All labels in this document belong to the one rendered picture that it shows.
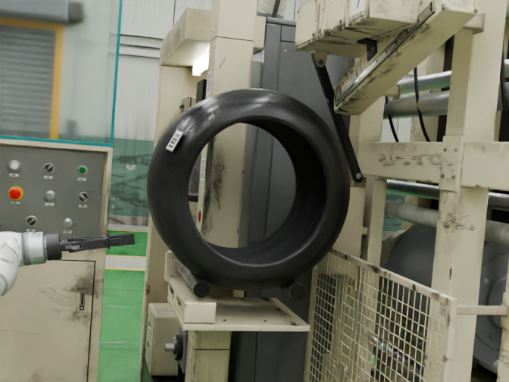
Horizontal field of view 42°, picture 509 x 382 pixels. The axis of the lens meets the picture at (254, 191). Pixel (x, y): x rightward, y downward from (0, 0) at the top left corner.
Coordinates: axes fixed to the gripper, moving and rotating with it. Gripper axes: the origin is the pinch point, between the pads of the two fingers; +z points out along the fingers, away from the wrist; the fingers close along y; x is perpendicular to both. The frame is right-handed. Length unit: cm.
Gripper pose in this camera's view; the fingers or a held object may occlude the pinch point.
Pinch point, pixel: (121, 239)
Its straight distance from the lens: 190.5
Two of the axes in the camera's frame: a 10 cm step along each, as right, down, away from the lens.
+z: 9.7, -0.8, 2.4
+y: -2.4, -0.7, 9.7
